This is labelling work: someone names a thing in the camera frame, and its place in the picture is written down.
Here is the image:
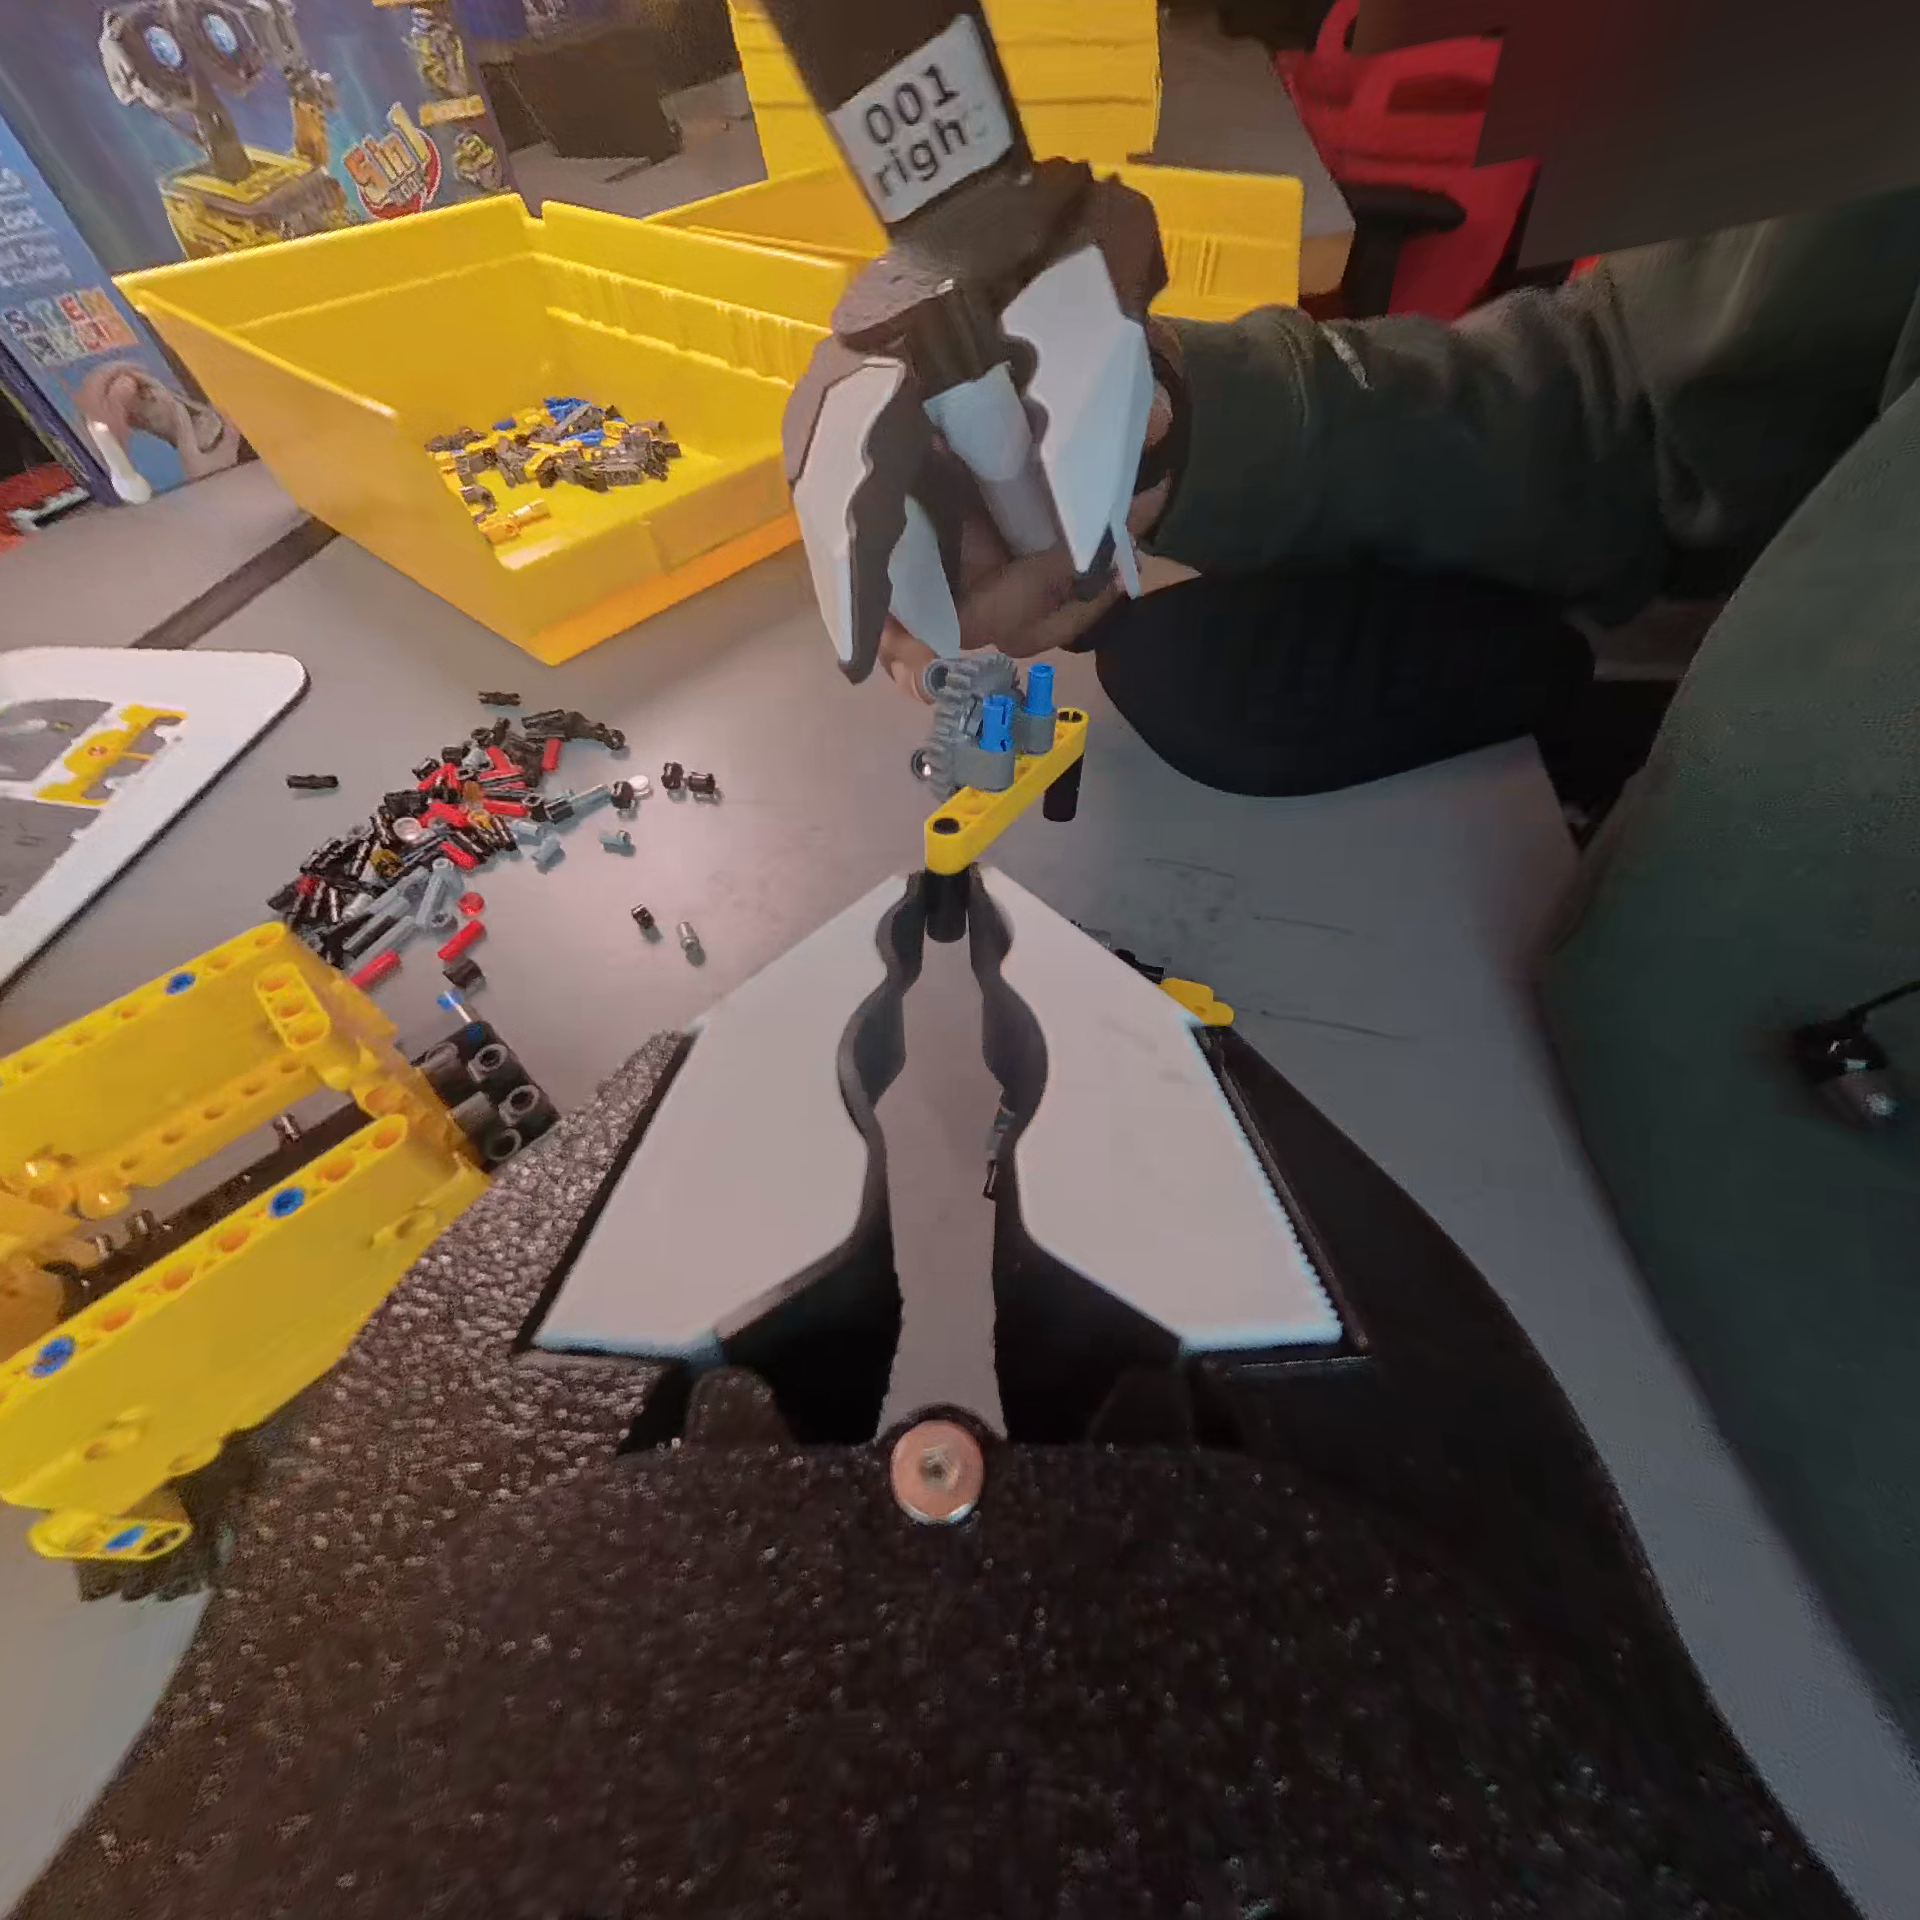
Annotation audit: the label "heap of mixed lego pieces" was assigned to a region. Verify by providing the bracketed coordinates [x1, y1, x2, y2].
[423, 396, 687, 544]

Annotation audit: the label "large yellow black lego model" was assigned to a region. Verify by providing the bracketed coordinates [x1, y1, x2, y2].
[0, 918, 566, 1571]

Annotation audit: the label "black drawstring toggle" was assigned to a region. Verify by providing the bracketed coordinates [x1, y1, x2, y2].
[1794, 982, 1920, 1138]

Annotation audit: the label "person's right hand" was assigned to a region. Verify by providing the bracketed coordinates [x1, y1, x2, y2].
[879, 435, 1188, 676]

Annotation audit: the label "grey yellow lego rack assembly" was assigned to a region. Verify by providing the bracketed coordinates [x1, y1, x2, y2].
[1103, 932, 1237, 1032]

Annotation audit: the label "black padded armrest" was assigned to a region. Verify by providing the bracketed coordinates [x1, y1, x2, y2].
[1074, 580, 1602, 796]

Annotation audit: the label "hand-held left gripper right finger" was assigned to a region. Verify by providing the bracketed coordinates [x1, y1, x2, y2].
[970, 867, 1342, 1446]

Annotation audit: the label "blue printed cardboard box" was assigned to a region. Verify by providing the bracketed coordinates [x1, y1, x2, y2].
[0, 117, 252, 505]

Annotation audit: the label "person's right forearm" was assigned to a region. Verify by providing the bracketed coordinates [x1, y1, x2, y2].
[1146, 197, 1920, 633]

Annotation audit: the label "pile of small lego pins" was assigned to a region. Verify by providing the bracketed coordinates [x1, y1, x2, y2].
[267, 688, 727, 991]

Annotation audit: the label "pale rounded board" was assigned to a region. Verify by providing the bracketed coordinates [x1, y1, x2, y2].
[0, 647, 311, 986]

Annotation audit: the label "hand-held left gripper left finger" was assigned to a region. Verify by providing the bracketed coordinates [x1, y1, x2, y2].
[530, 870, 920, 1446]

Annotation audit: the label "yellow plastic storage bin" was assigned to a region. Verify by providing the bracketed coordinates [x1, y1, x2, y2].
[116, 193, 862, 668]
[727, 0, 1168, 175]
[645, 158, 1306, 328]

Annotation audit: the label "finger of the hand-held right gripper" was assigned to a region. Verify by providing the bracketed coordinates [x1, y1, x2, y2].
[784, 361, 966, 688]
[918, 246, 1163, 602]

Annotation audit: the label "lego instruction booklet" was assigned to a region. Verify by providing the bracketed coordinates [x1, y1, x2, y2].
[0, 696, 192, 922]

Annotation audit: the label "grey lego gear with blue pins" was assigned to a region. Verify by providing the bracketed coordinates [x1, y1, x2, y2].
[915, 653, 1064, 796]

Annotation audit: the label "dark box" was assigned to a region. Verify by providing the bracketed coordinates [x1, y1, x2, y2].
[478, 23, 687, 164]

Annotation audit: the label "yellow lego beam with black pins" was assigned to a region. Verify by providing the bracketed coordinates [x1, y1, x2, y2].
[920, 704, 1094, 945]

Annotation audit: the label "robot print cardboard box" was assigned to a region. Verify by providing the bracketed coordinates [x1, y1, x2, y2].
[0, 0, 520, 266]

